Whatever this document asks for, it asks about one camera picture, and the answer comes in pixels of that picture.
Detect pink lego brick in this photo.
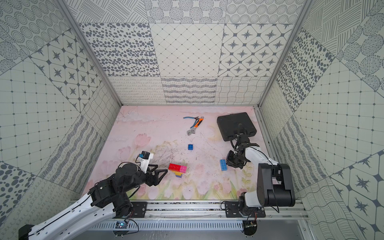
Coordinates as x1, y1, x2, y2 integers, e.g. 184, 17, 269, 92
179, 166, 187, 174

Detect orange adjustable wrench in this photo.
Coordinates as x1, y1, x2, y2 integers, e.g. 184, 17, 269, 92
187, 117, 204, 136

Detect black plastic tool case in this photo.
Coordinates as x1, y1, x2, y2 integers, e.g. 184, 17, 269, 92
217, 112, 257, 142

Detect blue handled pliers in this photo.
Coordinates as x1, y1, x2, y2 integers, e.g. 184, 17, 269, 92
183, 117, 200, 121

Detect red lego brick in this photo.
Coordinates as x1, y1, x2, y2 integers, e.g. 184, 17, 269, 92
168, 163, 181, 173

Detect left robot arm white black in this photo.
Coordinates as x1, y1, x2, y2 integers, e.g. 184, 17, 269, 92
19, 162, 168, 240

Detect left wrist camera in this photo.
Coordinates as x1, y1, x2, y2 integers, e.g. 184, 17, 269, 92
138, 151, 154, 174

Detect left controller board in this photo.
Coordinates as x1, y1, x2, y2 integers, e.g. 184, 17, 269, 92
113, 221, 129, 237

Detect right controller board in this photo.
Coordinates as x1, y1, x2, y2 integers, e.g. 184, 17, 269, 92
243, 221, 258, 236

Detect controller board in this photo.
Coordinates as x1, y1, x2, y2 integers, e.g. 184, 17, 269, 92
243, 221, 258, 236
113, 221, 129, 237

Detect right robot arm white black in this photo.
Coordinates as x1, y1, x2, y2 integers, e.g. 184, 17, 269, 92
226, 134, 296, 216

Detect pink floral table mat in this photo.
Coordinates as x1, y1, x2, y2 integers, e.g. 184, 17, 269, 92
84, 106, 258, 200

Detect light blue lego brick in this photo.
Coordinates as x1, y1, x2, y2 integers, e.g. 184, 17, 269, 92
220, 159, 228, 171

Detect aluminium rail frame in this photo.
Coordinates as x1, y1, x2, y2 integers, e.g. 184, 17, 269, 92
59, 199, 310, 223

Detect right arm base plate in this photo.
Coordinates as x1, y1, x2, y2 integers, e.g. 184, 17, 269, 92
220, 201, 266, 218

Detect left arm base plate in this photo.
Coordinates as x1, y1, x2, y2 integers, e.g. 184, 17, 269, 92
120, 202, 148, 219

